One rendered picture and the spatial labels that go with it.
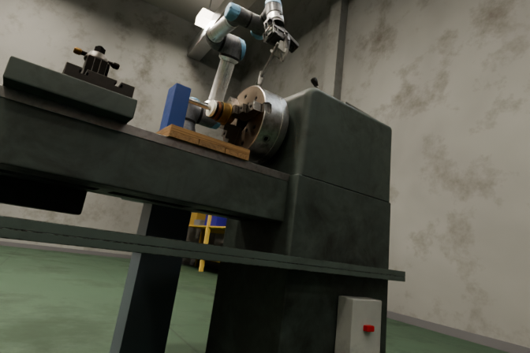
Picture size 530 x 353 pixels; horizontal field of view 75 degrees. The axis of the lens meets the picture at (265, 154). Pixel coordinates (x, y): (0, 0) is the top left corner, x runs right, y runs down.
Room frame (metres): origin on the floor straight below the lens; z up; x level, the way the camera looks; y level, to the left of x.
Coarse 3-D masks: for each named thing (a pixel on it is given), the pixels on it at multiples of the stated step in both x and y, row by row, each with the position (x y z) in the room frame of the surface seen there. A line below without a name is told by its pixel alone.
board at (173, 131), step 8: (168, 128) 1.03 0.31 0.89; (176, 128) 1.03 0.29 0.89; (184, 128) 1.04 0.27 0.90; (168, 136) 1.03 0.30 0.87; (176, 136) 1.03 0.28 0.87; (184, 136) 1.04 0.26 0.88; (192, 136) 1.06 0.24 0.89; (200, 136) 1.07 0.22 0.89; (208, 136) 1.09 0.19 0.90; (200, 144) 1.08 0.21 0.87; (208, 144) 1.09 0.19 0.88; (216, 144) 1.11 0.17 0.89; (224, 144) 1.13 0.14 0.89; (232, 144) 1.14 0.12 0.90; (224, 152) 1.13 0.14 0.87; (232, 152) 1.15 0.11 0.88; (240, 152) 1.17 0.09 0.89; (248, 152) 1.19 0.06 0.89
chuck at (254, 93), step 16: (240, 96) 1.41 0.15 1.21; (256, 96) 1.30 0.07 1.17; (272, 96) 1.29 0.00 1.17; (272, 112) 1.26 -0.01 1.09; (256, 128) 1.27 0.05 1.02; (272, 128) 1.27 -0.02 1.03; (240, 144) 1.36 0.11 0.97; (256, 144) 1.29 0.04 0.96; (272, 144) 1.32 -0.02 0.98; (256, 160) 1.40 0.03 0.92
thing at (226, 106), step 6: (222, 102) 1.28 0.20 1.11; (216, 108) 1.26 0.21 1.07; (222, 108) 1.27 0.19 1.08; (228, 108) 1.28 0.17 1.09; (216, 114) 1.27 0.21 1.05; (222, 114) 1.27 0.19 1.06; (228, 114) 1.28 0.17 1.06; (216, 120) 1.30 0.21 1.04; (222, 120) 1.29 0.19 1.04; (228, 120) 1.29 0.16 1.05
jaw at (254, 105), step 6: (252, 102) 1.24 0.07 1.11; (258, 102) 1.25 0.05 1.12; (264, 102) 1.25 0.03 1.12; (234, 108) 1.27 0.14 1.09; (240, 108) 1.27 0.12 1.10; (246, 108) 1.27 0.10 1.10; (252, 108) 1.23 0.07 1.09; (258, 108) 1.24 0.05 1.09; (264, 108) 1.24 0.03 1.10; (270, 108) 1.26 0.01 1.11; (234, 114) 1.28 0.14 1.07; (240, 114) 1.28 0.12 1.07; (246, 114) 1.28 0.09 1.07; (252, 114) 1.28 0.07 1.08; (246, 120) 1.32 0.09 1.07
